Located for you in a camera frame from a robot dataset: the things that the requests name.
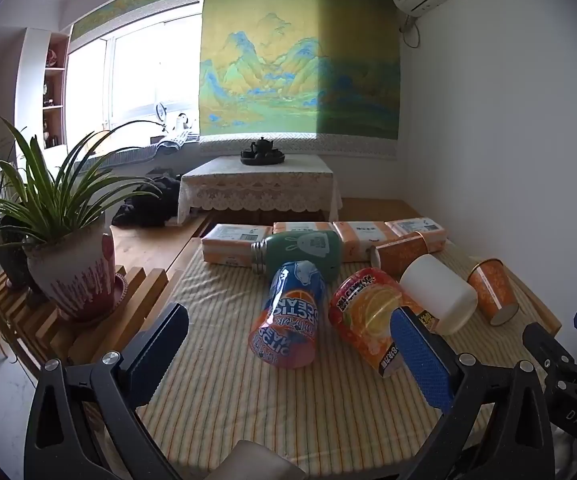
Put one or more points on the window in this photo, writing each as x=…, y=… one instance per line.
x=133, y=75

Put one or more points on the green landscape wall hanging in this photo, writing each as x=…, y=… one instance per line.
x=298, y=60

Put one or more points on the landscape window valance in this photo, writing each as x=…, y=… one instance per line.
x=133, y=7

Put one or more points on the folded blue-white towel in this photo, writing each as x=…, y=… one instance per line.
x=176, y=141

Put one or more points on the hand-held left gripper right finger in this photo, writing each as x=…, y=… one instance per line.
x=421, y=356

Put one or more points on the orange tissue pack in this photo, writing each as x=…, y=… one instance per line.
x=421, y=228
x=233, y=245
x=363, y=237
x=301, y=227

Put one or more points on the white wall shelf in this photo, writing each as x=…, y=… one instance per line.
x=43, y=85

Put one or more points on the striped windowsill cushion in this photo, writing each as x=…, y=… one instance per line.
x=123, y=154

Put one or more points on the yellow striped table cloth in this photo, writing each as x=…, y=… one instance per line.
x=218, y=400

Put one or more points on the dark tea tray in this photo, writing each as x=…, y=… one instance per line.
x=263, y=160

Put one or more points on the white plastic cup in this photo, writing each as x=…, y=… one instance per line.
x=438, y=290

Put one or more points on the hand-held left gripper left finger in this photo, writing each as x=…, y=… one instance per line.
x=152, y=356

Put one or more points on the green bottle with rabbit print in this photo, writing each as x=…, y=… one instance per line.
x=303, y=251

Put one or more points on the dark teapot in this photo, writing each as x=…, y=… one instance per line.
x=262, y=146

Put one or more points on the blue orange drink can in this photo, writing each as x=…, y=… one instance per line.
x=288, y=320

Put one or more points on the dark potted plant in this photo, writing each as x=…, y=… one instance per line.
x=11, y=255

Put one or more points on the wooden slatted plant rack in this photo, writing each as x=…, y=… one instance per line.
x=93, y=335

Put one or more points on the low table with lace cloth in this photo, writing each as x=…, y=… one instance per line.
x=258, y=185

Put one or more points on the black bag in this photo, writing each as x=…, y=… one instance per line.
x=146, y=205

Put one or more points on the red and orange printed cup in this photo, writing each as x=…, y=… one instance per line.
x=363, y=310

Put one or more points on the white kettle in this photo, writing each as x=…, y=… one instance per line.
x=182, y=121

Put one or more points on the spider plant in white-red pot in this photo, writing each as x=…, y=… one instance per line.
x=76, y=275

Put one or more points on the orange paper cup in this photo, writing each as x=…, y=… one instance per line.
x=401, y=256
x=493, y=291

